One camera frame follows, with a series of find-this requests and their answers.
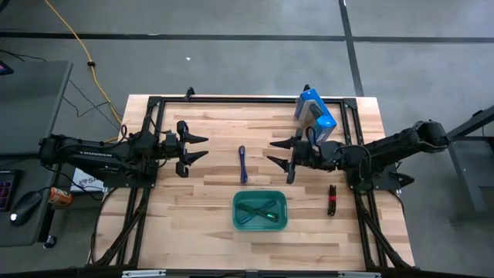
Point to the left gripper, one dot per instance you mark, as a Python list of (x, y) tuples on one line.
[(181, 154)]

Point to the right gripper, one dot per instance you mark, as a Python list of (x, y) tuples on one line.
[(299, 162)]

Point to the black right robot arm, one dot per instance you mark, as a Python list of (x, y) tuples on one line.
[(386, 148)]

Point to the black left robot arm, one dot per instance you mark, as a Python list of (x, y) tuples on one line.
[(92, 154)]

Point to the blue DualShock controller box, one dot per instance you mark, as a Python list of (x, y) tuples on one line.
[(322, 125)]

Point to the black table clamp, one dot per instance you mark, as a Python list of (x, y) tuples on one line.
[(306, 88), (189, 93)]

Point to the teal plastic bin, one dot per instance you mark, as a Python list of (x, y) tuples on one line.
[(241, 226)]

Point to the white printed sheet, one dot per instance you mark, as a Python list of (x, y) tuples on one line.
[(83, 183)]

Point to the orange drink can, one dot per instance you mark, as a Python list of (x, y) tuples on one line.
[(59, 196)]

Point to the grey desk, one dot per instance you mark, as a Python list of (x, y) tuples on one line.
[(31, 108)]

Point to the desk caster wheel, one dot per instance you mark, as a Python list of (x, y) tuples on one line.
[(50, 242)]

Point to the black computer mouse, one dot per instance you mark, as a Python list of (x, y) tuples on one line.
[(25, 208)]

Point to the dark metal stand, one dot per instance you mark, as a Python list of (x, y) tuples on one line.
[(471, 166)]

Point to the black keyboard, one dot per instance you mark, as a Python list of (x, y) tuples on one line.
[(5, 191)]

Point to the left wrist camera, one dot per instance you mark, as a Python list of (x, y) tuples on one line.
[(171, 141)]

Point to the black aluminium table frame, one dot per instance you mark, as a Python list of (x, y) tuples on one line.
[(251, 100)]

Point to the silver aluminium bracket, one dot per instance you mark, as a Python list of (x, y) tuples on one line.
[(359, 274), (143, 273)]

